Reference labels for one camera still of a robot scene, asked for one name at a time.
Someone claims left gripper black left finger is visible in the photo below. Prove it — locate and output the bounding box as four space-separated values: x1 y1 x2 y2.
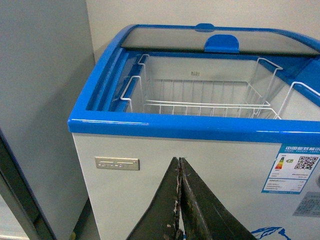
127 157 184 240

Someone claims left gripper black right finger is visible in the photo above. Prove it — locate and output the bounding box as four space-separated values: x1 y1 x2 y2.
179 157 255 240

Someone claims silver brand nameplate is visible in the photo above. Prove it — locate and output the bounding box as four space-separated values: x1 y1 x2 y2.
94 156 140 171

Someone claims blue energy rating label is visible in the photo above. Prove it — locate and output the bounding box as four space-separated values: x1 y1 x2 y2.
261 143 320 195

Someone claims white chest freezer with penguins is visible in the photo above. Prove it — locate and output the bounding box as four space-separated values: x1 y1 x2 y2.
68 24 320 240

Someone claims grey cabinet with blue edge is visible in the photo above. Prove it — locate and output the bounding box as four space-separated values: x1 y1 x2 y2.
0 134 55 240

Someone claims glass sliding freezer lid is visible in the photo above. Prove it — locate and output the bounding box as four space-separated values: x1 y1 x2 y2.
121 23 320 57

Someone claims white wire freezer basket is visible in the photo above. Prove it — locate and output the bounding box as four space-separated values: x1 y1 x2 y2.
120 54 281 119

